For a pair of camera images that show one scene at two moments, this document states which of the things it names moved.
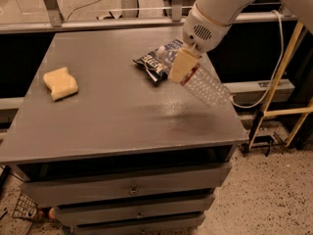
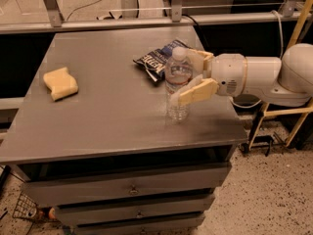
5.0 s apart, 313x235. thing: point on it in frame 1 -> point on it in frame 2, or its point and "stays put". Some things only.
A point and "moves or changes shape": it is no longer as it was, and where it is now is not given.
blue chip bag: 154,65 stays put
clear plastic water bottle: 200,79 moves or changes shape
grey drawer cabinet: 126,155 stays put
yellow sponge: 61,83 stays put
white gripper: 204,33 -> 228,72
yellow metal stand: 302,111 stays put
